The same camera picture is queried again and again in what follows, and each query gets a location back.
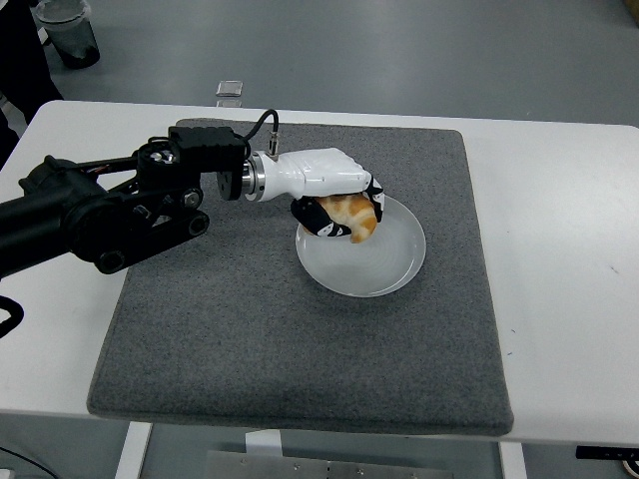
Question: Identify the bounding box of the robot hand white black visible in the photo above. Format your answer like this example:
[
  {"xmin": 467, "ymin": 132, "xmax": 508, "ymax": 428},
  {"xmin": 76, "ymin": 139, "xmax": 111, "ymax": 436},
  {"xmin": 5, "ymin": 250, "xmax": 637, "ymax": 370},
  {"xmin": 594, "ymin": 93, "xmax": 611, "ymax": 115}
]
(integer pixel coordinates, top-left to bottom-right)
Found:
[{"xmin": 258, "ymin": 146, "xmax": 385, "ymax": 240}]

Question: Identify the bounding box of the croissant bread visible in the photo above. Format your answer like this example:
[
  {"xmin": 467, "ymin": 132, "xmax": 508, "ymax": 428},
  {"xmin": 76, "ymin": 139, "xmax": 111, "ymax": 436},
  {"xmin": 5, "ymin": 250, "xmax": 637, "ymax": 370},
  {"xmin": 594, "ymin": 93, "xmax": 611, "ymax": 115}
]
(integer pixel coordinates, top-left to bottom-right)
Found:
[{"xmin": 319, "ymin": 194, "xmax": 378, "ymax": 245}]

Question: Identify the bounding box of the grey round plate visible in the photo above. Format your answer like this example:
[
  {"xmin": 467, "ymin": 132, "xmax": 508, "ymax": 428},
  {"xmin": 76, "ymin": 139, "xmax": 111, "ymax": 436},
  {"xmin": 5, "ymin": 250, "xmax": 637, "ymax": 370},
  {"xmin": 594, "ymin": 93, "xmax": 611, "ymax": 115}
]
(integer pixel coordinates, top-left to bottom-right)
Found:
[{"xmin": 295, "ymin": 195, "xmax": 427, "ymax": 299}]

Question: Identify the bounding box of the grey metal plate with screws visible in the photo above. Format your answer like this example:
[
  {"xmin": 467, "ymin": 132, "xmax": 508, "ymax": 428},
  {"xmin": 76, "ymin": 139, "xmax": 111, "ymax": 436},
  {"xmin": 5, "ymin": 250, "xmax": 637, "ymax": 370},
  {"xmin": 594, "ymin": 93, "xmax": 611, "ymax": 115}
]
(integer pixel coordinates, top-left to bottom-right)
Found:
[{"xmin": 204, "ymin": 450, "xmax": 421, "ymax": 479}]

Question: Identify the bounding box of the grey felt mat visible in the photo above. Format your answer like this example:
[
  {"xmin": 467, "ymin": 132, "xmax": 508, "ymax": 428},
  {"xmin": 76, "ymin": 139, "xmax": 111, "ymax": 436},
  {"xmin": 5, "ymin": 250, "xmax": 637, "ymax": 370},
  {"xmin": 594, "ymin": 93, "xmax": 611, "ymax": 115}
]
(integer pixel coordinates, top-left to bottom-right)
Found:
[{"xmin": 85, "ymin": 118, "xmax": 515, "ymax": 437}]

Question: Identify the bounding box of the black bin with clear liner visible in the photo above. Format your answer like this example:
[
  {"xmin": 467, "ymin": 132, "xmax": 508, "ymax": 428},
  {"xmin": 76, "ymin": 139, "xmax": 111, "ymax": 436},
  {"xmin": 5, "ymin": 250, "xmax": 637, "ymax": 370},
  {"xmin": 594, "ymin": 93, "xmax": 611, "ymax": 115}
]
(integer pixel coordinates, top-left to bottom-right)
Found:
[{"xmin": 33, "ymin": 0, "xmax": 101, "ymax": 70}]

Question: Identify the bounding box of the person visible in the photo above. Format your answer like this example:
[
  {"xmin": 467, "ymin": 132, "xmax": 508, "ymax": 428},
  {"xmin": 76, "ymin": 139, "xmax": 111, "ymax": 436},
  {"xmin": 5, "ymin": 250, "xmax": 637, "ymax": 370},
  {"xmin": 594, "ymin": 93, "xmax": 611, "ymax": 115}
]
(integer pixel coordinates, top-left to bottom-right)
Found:
[{"xmin": 0, "ymin": 0, "xmax": 65, "ymax": 170}]

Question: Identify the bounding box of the white table leg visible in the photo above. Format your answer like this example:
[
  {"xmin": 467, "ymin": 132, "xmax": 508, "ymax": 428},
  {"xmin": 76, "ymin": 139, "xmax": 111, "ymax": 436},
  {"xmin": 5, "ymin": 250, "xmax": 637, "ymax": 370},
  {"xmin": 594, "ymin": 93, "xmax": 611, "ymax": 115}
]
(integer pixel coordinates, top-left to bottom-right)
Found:
[
  {"xmin": 498, "ymin": 441, "xmax": 526, "ymax": 479},
  {"xmin": 114, "ymin": 422, "xmax": 153, "ymax": 479}
]

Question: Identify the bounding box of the black table control panel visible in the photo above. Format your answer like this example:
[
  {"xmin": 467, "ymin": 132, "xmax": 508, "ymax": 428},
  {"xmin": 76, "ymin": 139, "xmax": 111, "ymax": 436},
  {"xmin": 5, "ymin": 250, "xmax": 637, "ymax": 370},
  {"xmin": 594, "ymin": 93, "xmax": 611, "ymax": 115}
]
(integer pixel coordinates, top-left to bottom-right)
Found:
[{"xmin": 574, "ymin": 444, "xmax": 639, "ymax": 461}]

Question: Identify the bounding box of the white table centre bracket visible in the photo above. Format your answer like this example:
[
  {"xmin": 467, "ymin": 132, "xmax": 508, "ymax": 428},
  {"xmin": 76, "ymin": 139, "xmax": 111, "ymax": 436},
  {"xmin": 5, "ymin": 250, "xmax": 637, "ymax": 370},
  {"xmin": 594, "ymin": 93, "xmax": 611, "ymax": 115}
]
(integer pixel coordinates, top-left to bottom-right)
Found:
[{"xmin": 244, "ymin": 429, "xmax": 284, "ymax": 458}]

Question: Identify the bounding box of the black floor cable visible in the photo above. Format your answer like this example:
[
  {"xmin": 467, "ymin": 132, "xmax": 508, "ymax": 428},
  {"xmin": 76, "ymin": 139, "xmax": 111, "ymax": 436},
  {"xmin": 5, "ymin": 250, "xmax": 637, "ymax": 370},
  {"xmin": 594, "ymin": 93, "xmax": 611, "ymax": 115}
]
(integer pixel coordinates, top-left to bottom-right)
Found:
[{"xmin": 0, "ymin": 446, "xmax": 32, "ymax": 475}]

